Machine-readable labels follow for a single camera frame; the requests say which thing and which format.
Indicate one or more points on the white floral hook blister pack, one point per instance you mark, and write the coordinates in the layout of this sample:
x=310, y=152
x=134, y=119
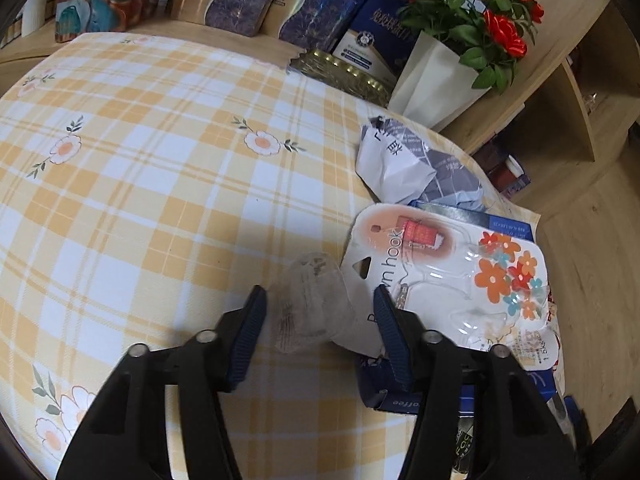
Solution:
x=450, y=260

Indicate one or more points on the copper basket teal print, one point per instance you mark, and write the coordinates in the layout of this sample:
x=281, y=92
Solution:
x=110, y=10

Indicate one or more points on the white grey paper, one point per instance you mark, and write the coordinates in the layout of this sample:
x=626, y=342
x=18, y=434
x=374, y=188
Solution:
x=395, y=165

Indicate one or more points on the dark blue carton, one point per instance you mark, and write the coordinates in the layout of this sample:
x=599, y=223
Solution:
x=510, y=222

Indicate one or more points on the wooden shelf unit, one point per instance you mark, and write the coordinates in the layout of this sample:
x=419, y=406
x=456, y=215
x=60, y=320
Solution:
x=550, y=110

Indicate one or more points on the dark blue white label box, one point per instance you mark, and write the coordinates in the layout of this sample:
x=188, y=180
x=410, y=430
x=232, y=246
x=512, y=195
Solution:
x=380, y=25

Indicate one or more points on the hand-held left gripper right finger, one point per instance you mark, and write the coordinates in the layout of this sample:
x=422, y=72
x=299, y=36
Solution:
x=392, y=345

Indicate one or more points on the yellow checkered floral tablecloth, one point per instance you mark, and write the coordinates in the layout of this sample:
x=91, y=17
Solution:
x=150, y=185

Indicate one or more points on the gold blister tray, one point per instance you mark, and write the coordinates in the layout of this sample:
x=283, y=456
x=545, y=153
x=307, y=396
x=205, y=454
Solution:
x=340, y=72

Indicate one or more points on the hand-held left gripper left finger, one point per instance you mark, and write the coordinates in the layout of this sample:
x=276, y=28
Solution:
x=247, y=340

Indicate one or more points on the red rose plant white pot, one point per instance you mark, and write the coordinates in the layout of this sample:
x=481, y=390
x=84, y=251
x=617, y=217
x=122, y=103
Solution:
x=430, y=80

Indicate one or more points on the clear plastic cup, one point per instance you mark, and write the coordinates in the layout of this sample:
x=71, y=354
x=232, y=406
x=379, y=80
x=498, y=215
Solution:
x=312, y=305

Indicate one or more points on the blue coffee box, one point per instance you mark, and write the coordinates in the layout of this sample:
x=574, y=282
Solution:
x=390, y=402

